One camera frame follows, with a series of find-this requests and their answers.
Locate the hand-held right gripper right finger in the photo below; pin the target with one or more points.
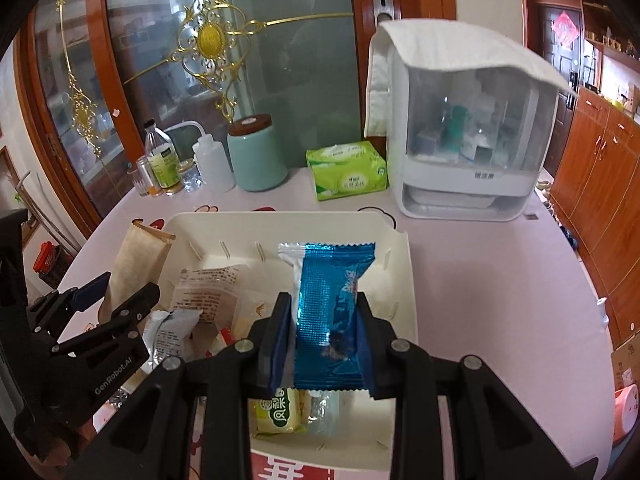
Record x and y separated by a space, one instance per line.
365 347

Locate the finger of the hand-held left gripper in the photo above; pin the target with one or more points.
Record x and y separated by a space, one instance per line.
132 307
90 291

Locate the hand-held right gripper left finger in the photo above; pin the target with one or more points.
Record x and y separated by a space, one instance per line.
280 340

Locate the brown paper bag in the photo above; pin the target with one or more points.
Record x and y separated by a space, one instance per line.
135 270

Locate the white and grey snack packet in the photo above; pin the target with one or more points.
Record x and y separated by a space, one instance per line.
170 332

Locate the blue foil snack packet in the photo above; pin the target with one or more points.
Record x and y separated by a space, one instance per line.
325 310

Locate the small green snack packet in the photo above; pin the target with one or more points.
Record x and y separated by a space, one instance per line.
277 412

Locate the clear rice crisp packet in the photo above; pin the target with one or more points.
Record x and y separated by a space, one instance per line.
324 412

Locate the large clear brown cake packet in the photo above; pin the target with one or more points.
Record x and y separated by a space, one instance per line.
210 290

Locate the white plastic bin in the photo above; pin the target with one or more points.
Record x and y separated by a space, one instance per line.
325 230

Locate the red basket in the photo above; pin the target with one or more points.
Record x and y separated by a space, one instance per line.
46 256

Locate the glass cup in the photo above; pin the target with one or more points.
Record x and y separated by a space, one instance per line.
134 180

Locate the small glass jar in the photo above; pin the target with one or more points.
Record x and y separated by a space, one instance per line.
189 177

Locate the green label oil bottle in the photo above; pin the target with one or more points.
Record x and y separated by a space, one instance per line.
165 160

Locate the white squeeze bottle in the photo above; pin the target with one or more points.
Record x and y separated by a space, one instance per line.
215 165

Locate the green tissue pack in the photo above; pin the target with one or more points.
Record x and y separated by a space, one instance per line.
347 172

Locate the small gold door ornament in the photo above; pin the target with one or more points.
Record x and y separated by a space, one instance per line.
80 110

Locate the teal canister with brown lid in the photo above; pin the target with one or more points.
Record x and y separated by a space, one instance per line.
257 160

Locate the white sterilizer cabinet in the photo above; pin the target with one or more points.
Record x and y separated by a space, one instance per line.
465 195

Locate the cardboard box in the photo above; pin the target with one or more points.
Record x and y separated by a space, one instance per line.
626 360

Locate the pink plastic object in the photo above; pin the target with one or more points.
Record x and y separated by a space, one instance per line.
629 412

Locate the large gold door ornament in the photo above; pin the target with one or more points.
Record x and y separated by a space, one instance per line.
210 37

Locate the wooden cabinet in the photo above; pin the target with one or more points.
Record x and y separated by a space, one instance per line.
595 185

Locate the dark entrance door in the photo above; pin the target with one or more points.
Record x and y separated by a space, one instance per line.
547 110

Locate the entrance door lock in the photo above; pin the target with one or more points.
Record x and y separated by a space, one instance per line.
573 87

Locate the red door decoration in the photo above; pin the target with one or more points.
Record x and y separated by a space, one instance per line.
566 27

